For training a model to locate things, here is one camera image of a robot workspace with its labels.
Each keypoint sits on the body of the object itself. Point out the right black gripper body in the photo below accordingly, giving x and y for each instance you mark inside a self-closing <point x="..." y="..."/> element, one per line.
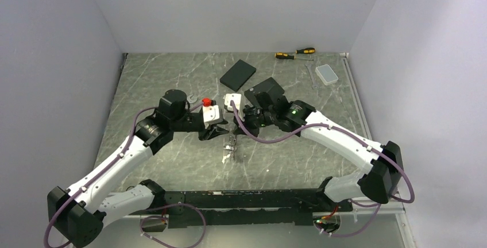
<point x="253" y="119"/>

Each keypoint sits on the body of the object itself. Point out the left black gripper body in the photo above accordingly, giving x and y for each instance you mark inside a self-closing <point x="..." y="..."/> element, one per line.
<point x="188" y="122"/>

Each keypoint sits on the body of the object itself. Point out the large metal keyring with keys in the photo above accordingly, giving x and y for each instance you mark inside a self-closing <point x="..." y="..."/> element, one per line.
<point x="230" y="146"/>

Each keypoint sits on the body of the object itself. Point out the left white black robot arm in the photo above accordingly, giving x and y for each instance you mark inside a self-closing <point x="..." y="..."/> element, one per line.
<point x="82" y="210"/>

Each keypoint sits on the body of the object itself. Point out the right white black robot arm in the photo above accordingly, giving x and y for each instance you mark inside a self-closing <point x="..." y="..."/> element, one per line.
<point x="379" y="167"/>

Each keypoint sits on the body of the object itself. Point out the large chrome wrench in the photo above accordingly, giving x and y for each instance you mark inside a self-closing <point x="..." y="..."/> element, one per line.
<point x="192" y="98"/>

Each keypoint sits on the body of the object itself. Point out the black box with label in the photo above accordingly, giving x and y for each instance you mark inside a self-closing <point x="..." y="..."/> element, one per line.
<point x="265" y="93"/>

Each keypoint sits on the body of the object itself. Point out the plain black box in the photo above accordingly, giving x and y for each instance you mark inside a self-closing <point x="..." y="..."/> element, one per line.
<point x="237" y="75"/>

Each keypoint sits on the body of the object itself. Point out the lower orange black screwdriver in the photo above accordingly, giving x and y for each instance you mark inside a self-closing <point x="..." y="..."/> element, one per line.
<point x="285" y="56"/>

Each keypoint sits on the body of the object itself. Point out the orange black screwdriver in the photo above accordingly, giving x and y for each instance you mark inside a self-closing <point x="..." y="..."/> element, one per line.
<point x="285" y="56"/>
<point x="305" y="51"/>

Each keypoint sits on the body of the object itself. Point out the small silver wrench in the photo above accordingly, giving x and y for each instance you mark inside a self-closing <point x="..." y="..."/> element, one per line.
<point x="312" y="77"/>

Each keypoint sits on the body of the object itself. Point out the translucent white plastic case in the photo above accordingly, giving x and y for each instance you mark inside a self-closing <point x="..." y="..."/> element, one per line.
<point x="326" y="74"/>

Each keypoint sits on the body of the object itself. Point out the upper orange black screwdriver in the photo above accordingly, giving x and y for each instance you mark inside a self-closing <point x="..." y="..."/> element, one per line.
<point x="305" y="51"/>

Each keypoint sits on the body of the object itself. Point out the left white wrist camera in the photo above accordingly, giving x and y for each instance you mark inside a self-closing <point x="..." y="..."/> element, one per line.
<point x="211" y="112"/>

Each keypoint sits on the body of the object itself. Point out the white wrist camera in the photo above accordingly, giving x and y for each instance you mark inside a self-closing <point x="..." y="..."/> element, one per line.
<point x="211" y="112"/>
<point x="233" y="102"/>

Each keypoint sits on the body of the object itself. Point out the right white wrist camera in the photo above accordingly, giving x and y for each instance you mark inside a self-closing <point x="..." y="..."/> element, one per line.
<point x="233" y="102"/>

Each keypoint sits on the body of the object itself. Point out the black base frame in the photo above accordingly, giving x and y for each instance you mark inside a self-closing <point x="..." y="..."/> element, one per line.
<point x="300" y="207"/>

